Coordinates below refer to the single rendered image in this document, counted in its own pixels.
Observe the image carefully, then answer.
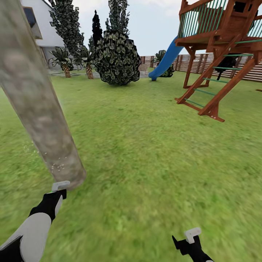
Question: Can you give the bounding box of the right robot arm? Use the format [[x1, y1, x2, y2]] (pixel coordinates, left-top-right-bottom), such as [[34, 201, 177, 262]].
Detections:
[[172, 227, 214, 262]]

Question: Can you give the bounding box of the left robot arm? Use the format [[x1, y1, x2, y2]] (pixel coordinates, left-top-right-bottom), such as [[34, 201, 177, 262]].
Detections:
[[0, 181, 71, 262]]

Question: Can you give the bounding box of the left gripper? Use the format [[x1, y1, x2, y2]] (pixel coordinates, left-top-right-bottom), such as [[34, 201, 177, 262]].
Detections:
[[57, 189, 67, 199]]

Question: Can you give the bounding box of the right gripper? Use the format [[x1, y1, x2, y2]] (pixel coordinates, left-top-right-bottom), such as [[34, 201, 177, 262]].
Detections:
[[172, 236, 203, 262]]

